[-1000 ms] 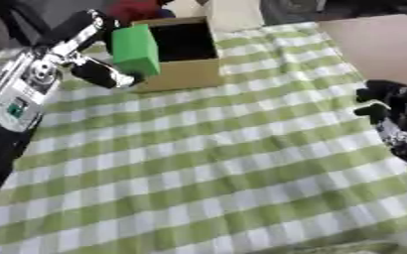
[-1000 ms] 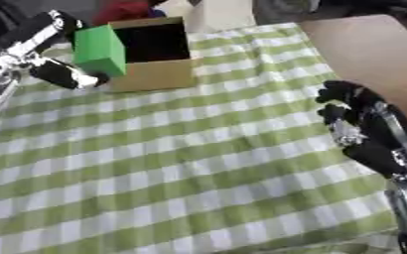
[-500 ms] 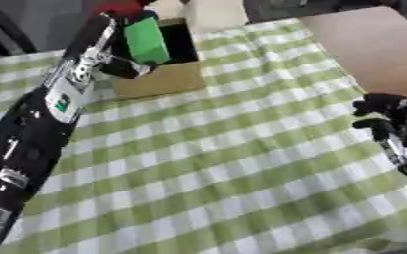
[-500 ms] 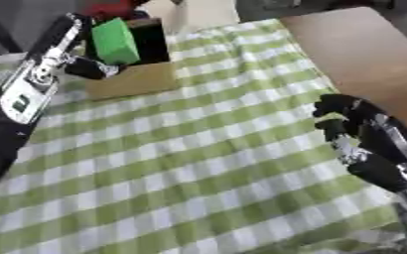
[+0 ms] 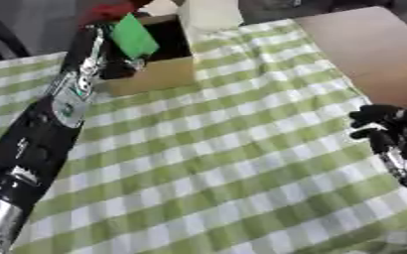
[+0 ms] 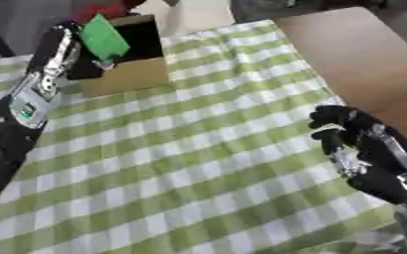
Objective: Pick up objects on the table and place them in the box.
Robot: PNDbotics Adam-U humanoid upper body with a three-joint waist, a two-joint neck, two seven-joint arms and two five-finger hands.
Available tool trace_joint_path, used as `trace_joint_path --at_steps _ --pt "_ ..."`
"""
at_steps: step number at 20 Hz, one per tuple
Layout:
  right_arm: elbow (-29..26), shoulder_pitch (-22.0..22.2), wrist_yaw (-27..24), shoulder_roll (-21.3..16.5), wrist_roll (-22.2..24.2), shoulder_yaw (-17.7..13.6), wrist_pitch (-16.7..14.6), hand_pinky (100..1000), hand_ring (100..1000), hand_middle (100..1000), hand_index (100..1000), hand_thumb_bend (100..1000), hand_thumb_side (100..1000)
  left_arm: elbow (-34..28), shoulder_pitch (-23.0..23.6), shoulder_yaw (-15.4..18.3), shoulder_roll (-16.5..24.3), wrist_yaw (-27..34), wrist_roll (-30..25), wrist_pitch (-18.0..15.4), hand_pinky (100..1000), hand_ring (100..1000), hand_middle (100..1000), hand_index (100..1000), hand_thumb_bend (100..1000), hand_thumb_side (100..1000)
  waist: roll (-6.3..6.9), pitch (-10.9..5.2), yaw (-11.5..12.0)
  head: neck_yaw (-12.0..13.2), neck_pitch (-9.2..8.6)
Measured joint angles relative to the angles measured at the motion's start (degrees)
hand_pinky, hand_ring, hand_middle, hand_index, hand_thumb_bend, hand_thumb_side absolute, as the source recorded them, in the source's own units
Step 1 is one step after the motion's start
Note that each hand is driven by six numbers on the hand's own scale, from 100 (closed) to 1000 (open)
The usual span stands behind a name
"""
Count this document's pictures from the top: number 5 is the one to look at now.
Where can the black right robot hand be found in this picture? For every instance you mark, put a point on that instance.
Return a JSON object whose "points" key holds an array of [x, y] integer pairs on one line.
{"points": [[389, 124]]}

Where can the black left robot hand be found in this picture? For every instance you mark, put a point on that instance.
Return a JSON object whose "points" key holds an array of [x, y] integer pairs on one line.
{"points": [[119, 66]]}

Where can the red soft toy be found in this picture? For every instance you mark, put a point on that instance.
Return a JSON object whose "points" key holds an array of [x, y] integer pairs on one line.
{"points": [[110, 10]]}

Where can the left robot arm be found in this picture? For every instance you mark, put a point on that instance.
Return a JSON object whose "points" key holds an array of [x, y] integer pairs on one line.
{"points": [[34, 142]]}

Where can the tan cardboard box green inside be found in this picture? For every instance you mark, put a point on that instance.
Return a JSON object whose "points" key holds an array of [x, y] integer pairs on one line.
{"points": [[162, 74]]}

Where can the bare wooden table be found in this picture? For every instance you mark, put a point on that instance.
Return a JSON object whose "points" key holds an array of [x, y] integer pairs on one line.
{"points": [[375, 56]]}

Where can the black chair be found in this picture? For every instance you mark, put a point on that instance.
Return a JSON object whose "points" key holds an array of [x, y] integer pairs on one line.
{"points": [[4, 36]]}

